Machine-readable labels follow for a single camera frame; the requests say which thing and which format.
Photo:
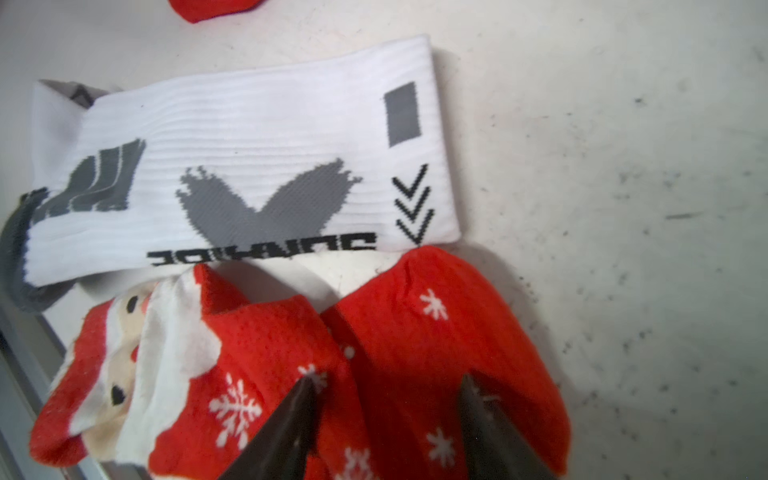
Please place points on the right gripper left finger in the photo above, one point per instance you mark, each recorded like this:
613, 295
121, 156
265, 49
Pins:
280, 448

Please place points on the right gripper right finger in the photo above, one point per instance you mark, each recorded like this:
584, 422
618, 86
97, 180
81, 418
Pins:
494, 448

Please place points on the red santa sock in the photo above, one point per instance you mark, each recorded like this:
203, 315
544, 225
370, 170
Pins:
177, 376

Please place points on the white black sport sock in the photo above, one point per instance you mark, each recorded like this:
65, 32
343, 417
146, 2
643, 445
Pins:
340, 154

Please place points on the red snowflake sock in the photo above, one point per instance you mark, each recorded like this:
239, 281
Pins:
195, 11

